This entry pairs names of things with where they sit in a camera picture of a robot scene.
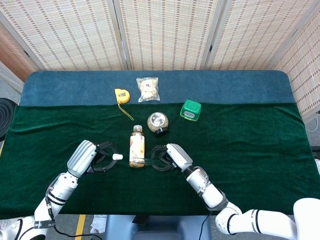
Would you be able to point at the blue table cover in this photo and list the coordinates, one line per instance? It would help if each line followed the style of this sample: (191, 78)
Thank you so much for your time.
(75, 87)

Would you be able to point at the small white stopper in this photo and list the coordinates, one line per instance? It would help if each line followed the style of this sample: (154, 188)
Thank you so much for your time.
(117, 157)

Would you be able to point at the black round ribbed object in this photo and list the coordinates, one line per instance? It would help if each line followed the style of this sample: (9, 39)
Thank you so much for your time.
(6, 117)

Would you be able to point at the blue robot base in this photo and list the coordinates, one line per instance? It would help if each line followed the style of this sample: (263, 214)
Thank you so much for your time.
(160, 227)

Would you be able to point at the small black flat object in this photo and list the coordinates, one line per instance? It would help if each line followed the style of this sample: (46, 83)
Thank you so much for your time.
(140, 220)

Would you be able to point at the dark green velvet cloth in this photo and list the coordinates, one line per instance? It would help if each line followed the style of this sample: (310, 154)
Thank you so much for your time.
(250, 175)

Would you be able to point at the clear plastic snack bag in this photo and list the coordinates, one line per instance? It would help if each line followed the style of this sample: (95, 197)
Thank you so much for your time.
(148, 90)

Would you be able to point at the green plastic box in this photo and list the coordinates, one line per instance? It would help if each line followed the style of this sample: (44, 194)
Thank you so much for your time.
(191, 108)

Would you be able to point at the orange juice bottle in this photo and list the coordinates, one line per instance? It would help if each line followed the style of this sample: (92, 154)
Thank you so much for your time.
(137, 147)

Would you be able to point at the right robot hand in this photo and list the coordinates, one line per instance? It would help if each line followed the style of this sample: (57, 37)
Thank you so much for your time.
(178, 156)

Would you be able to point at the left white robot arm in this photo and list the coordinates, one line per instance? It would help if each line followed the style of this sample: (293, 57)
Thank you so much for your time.
(60, 190)

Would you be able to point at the yellow tape measure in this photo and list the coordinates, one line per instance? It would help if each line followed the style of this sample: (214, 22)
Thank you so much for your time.
(121, 95)

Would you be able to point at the round glass jar black lid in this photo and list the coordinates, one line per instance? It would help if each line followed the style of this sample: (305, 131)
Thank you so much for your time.
(157, 121)

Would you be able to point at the woven folding screen panel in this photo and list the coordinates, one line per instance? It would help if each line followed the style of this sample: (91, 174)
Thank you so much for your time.
(12, 57)
(305, 70)
(257, 35)
(67, 35)
(167, 35)

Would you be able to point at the clear glass test tube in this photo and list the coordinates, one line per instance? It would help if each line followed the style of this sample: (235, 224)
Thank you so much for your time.
(148, 162)

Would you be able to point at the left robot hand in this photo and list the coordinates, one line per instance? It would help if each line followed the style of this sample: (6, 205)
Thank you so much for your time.
(81, 158)

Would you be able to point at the white crumpled cloth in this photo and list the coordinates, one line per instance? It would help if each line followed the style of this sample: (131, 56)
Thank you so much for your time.
(98, 223)

